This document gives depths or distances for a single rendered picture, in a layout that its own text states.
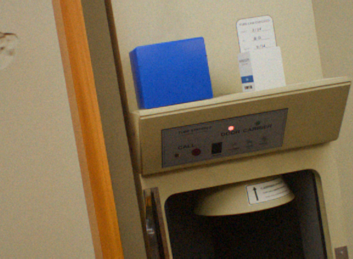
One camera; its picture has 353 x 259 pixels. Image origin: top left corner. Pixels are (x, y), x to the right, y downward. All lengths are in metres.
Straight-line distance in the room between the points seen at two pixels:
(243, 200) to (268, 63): 0.24
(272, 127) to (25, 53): 0.64
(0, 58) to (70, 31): 0.54
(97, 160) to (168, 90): 0.14
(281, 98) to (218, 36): 0.16
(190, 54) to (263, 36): 0.18
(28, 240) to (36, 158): 0.17
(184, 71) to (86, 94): 0.14
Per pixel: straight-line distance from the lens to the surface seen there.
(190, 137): 1.11
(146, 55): 1.06
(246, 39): 1.20
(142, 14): 1.18
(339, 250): 1.27
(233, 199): 1.23
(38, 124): 1.59
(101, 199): 1.08
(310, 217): 1.32
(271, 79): 1.13
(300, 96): 1.11
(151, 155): 1.12
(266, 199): 1.24
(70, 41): 1.08
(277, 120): 1.13
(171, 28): 1.18
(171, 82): 1.07
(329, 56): 1.71
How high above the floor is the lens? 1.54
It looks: 3 degrees down
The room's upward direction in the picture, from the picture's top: 9 degrees counter-clockwise
